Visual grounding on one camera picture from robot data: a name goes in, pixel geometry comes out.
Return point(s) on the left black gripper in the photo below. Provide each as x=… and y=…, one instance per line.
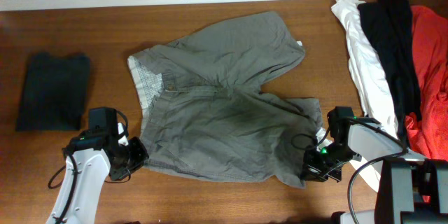
x=141, y=153

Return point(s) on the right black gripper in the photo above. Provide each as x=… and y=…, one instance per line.
x=313, y=173

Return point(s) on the grey cargo shorts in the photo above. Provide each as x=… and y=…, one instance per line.
x=204, y=114

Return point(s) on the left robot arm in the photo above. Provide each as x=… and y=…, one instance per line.
x=101, y=154

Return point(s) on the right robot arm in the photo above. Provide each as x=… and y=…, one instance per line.
x=412, y=188

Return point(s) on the white garment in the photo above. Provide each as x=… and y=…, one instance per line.
x=369, y=78

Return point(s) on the folded dark green shirt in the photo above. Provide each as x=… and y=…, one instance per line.
x=54, y=93

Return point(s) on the red garment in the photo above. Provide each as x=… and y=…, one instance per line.
x=428, y=135

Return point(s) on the black garment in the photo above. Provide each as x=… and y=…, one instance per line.
x=387, y=24

